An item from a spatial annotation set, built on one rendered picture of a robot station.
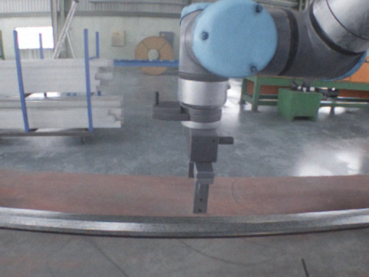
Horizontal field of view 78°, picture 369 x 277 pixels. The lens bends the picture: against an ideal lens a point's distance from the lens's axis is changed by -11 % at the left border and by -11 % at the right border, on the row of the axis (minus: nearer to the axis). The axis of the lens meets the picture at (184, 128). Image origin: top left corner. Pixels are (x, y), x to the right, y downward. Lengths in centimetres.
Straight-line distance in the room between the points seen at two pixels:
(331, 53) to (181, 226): 44
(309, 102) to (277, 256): 439
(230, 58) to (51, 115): 303
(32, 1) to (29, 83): 1075
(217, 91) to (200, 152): 11
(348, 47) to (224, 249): 43
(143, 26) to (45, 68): 960
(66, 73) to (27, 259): 264
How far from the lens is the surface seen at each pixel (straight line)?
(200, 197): 46
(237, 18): 29
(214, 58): 28
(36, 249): 60
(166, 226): 57
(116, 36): 1227
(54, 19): 1296
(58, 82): 312
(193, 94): 42
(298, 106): 476
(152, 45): 1010
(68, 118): 318
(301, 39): 33
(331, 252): 64
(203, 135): 42
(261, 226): 61
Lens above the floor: 119
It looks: 19 degrees down
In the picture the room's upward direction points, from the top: 3 degrees clockwise
